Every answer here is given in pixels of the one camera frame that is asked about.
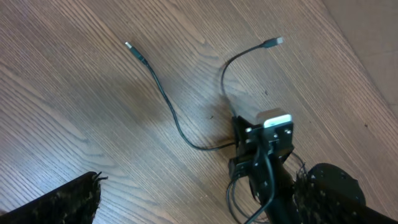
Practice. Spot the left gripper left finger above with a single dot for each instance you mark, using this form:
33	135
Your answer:
75	202

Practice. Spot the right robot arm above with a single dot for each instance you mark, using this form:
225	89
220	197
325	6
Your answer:
281	206

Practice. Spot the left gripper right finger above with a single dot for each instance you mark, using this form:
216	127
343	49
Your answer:
323	197

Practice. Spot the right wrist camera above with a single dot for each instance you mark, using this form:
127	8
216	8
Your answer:
273	117

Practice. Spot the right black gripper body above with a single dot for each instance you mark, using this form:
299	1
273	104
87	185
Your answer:
260	152

